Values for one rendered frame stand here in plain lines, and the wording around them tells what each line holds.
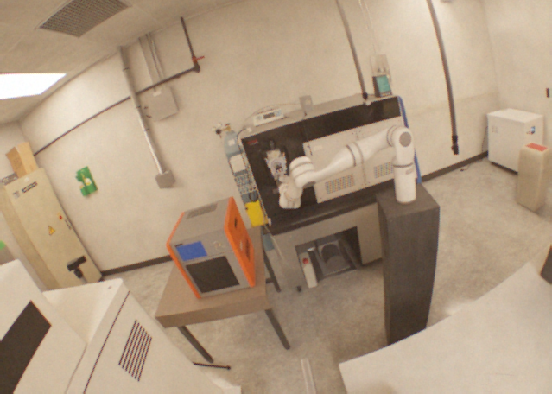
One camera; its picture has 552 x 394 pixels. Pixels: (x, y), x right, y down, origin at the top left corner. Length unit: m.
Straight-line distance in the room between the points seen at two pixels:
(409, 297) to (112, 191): 3.34
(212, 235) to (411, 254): 0.96
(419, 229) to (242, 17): 2.61
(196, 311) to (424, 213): 1.29
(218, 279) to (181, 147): 1.88
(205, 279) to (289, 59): 2.32
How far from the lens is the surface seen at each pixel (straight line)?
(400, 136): 1.02
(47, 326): 0.44
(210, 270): 1.45
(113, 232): 3.87
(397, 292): 1.38
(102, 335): 0.51
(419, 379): 0.85
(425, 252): 1.24
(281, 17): 2.99
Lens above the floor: 1.68
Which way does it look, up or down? 21 degrees down
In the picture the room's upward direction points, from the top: 18 degrees counter-clockwise
